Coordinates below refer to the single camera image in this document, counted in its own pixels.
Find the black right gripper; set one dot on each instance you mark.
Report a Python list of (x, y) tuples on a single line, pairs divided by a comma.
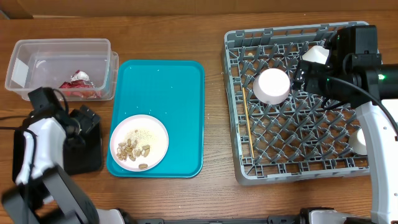
[(300, 76)]

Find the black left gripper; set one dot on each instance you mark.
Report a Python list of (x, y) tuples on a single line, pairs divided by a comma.
[(85, 117)]

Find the white bowl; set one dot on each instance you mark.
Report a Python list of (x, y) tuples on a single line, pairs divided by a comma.
[(316, 54)]

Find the pink bowl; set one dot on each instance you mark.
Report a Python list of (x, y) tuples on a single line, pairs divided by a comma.
[(272, 86)]

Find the pink plate with peanuts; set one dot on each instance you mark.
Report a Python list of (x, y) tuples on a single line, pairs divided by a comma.
[(140, 121)]

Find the wooden chopstick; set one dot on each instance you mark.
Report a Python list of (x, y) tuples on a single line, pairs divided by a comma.
[(247, 122)]

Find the white cup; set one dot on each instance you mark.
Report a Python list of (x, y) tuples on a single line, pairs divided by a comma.
[(357, 142)]

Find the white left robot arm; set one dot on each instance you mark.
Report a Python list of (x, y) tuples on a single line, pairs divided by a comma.
[(44, 192)]

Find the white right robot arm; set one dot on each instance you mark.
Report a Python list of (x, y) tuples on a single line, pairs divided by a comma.
[(371, 89)]

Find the grey plastic dishwasher rack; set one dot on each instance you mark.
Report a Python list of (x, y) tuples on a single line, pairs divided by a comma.
[(296, 139)]

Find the red snack wrapper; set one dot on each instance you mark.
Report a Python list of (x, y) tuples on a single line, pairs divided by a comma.
[(80, 88)]

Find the black tray bin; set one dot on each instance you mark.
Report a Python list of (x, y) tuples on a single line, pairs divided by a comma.
[(87, 155)]

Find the peanut shells pile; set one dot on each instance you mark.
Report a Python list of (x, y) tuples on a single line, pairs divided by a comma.
[(130, 149)]

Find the clear plastic bin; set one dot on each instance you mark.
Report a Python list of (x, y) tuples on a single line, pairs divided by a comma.
[(51, 62)]

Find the pile of rice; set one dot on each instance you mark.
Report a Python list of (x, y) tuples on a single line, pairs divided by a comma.
[(146, 136)]

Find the teal plastic tray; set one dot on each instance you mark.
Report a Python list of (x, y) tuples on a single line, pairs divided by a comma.
[(163, 95)]

